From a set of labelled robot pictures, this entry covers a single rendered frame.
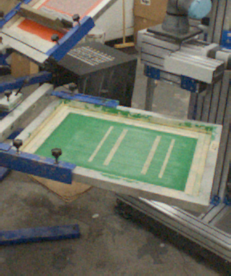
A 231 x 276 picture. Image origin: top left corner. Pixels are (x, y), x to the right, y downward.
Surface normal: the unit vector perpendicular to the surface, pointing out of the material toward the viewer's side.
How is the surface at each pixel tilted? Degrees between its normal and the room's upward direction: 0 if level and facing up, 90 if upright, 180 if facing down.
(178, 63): 90
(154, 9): 90
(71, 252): 0
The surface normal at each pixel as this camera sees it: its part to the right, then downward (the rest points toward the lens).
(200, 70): -0.67, 0.27
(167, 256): 0.03, -0.92
